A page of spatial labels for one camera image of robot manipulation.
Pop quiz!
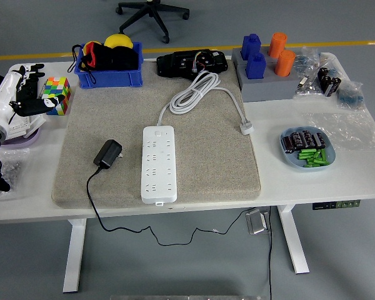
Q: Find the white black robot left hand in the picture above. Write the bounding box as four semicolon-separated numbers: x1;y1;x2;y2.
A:
0;64;66;126

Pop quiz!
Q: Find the black power adapter with cord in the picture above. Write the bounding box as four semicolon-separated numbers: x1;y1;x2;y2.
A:
86;139;259;246

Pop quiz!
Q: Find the white power strip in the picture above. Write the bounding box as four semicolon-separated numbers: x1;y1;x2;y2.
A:
139;125;178;207

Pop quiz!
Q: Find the colourful puzzle cube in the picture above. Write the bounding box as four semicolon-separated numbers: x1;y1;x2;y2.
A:
42;77;72;116

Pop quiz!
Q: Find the clear bag of metal screws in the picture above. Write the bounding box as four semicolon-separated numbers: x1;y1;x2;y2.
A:
0;149;31;196

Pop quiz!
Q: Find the blue plastic bin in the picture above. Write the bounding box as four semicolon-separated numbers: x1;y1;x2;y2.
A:
74;41;144;89

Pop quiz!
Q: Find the yellow ball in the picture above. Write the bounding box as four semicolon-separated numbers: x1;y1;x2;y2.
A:
104;33;134;50

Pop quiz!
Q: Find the black office chair base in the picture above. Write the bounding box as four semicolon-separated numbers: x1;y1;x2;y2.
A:
114;0;191;44

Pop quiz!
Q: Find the white table leg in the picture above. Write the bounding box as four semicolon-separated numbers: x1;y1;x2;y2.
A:
62;218;88;294
276;204;310;275

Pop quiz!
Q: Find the grey-brown fabric mat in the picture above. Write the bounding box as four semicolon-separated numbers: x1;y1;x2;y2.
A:
51;59;262;209

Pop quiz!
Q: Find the blue plastic block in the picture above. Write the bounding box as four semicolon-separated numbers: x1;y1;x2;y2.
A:
240;33;262;61
245;52;266;81

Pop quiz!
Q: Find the grey block holder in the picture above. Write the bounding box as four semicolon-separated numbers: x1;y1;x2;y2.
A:
231;47;299;103

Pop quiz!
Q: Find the orange plastic cylinder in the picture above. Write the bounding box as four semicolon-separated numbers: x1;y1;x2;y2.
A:
274;49;296;78
267;32;288;59

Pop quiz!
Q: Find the silver foot pedal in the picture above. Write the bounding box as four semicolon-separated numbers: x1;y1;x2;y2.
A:
245;209;272;235

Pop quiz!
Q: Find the black capacitor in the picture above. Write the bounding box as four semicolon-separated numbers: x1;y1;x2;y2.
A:
301;131;316;148
282;136;296;154
289;131;304;148
312;132;326;149

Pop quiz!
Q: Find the light blue plate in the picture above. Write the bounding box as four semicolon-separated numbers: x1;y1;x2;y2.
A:
279;126;336;173

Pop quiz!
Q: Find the clear bag of silver parts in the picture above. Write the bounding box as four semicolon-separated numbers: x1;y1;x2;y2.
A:
292;74;321;101

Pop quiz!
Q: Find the clear bag of blue resistors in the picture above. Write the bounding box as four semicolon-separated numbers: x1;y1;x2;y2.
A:
295;46;321;74

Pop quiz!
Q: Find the clear bag of black capacitors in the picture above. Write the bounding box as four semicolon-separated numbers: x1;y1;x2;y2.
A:
315;65;343;98

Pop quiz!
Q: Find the empty clear plastic bag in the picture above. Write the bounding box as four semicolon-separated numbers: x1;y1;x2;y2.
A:
301;109;375;153

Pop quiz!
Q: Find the clear bag of blue parts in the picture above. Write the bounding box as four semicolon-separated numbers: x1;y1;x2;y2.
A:
334;80;365;110

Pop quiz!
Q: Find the black table control panel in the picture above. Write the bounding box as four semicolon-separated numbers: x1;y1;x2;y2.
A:
311;199;361;211

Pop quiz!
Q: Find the black drawstring pouch red lining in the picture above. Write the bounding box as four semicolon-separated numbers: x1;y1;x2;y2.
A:
69;41;139;85

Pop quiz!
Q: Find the black electronic device with wires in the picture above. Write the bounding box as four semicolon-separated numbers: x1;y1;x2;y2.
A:
156;49;229;78

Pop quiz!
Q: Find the white power cord with plug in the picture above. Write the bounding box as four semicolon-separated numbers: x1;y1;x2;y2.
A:
157;70;254;136

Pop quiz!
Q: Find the thin black floor cable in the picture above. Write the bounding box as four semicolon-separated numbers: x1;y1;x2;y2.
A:
267;206;273;300

